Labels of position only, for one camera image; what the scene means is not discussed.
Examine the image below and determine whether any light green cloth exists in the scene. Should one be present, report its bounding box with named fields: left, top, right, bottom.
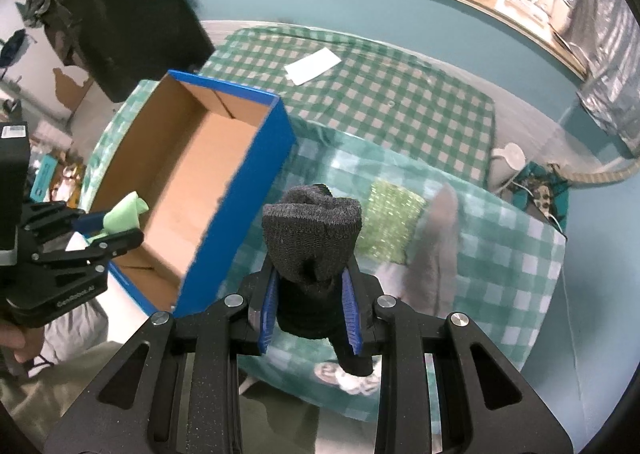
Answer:
left=87, top=192, right=149, bottom=244

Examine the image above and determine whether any grey-brown fleece towel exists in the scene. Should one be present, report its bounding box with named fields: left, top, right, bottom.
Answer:
left=375, top=184, right=459, bottom=317

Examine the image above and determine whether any dark grey knitted sock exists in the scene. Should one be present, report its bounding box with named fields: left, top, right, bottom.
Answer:
left=262, top=184, right=383, bottom=377

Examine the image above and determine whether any person's left hand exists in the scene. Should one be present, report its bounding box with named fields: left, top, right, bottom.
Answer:
left=0, top=321, right=27, bottom=363

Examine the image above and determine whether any blue cardboard box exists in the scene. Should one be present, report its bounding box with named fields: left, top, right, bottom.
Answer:
left=80, top=70, right=296, bottom=316

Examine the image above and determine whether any green checked plastic table cover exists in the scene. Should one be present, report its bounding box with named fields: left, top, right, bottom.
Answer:
left=217, top=116, right=568, bottom=424

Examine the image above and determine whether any green sparkly scrubbing cloth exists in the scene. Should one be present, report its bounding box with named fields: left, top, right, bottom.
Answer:
left=356, top=180, right=426, bottom=264

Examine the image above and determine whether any black draped furniture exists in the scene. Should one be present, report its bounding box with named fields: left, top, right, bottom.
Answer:
left=24, top=0, right=214, bottom=102

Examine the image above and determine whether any white round device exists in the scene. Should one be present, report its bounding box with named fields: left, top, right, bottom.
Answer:
left=491, top=142, right=526, bottom=171

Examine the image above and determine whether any white paper slip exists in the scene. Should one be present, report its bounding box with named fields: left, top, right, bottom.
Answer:
left=284, top=47, right=341, bottom=86

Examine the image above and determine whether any green checked fabric tablecloth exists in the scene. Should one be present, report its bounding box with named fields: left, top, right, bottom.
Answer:
left=88, top=27, right=495, bottom=192

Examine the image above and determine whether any silver foil curtain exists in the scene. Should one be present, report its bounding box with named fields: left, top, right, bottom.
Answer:
left=562, top=0, right=639, bottom=156

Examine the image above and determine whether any beige braided hose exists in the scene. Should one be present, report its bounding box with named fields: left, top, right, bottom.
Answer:
left=546, top=155, right=640, bottom=187

